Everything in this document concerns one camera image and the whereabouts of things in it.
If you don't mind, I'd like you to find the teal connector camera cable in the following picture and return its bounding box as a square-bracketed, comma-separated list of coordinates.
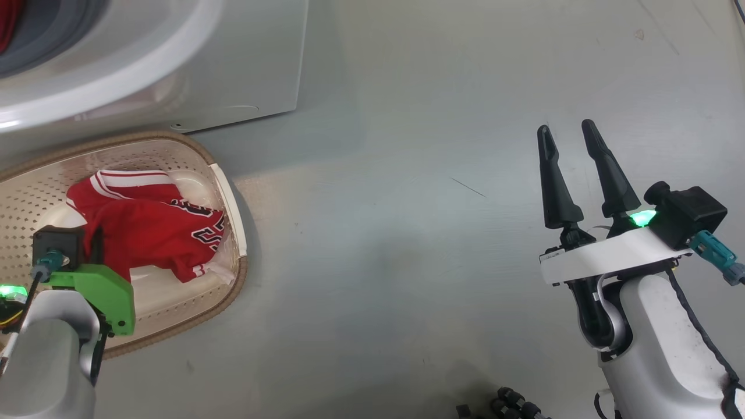
[0, 250, 68, 335]
[689, 230, 745, 286]

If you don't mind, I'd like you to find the white front-load washing machine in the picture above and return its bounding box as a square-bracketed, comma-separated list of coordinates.
[0, 0, 309, 172]

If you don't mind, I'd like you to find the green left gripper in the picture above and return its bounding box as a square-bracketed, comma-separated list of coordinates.
[48, 228, 136, 336]

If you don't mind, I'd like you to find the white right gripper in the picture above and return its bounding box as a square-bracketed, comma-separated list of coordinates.
[537, 119, 693, 286]

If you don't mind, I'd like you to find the cream perforated laundry basket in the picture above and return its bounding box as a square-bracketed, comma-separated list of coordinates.
[0, 131, 248, 358]

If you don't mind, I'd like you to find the right teal connector camera cable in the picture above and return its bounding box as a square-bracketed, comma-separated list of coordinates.
[689, 230, 745, 286]

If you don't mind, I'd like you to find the left teal connector camera cable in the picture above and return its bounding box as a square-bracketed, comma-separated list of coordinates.
[0, 250, 68, 335]

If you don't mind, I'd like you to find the red jersey with black numbers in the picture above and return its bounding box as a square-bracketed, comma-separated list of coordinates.
[65, 169, 236, 284]

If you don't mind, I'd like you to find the black corrugated cable bundle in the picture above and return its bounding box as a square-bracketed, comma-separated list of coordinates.
[457, 387, 551, 419]

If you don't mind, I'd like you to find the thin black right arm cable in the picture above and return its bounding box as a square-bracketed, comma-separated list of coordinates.
[666, 271, 745, 419]

